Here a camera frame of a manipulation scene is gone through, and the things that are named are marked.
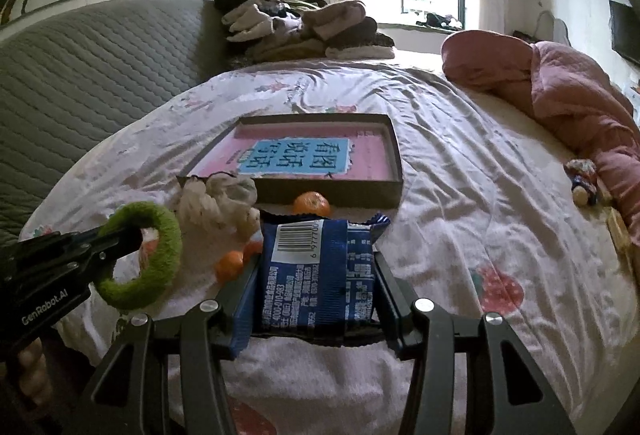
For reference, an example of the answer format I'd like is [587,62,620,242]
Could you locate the green fuzzy ring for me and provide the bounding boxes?
[92,200,184,312]

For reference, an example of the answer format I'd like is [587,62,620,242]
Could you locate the white drawstring cloth bag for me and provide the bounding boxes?
[176,173,260,241]

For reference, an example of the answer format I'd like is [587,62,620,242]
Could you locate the orange tangerine front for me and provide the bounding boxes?
[214,251,244,285]

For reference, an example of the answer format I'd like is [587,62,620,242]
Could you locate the orange tangerine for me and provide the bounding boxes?
[292,191,332,217]
[214,251,244,285]
[243,240,264,264]

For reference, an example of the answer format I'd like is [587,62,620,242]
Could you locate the blue snack packet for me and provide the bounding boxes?
[232,210,390,354]

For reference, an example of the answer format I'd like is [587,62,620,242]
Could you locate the person's left hand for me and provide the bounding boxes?
[1,337,53,408]

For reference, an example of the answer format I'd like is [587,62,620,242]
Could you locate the grey quilted headboard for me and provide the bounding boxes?
[1,0,228,244]

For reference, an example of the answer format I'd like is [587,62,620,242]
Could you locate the strawberry print bed quilt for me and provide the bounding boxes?
[20,61,639,434]

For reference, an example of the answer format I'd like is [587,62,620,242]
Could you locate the wooden block toy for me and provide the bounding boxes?
[605,206,634,262]

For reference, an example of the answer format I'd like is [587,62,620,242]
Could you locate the small doll toy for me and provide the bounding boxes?
[564,158,598,207]

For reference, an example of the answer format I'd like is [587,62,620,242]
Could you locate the dark cardboard box tray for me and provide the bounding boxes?
[177,113,404,210]

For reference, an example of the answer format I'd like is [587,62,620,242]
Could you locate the pile of folded clothes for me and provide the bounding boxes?
[214,0,395,68]

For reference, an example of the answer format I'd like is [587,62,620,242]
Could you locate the pink blanket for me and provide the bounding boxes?
[440,30,639,244]

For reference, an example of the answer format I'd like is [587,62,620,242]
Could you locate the black wall television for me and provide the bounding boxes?
[608,0,640,66]

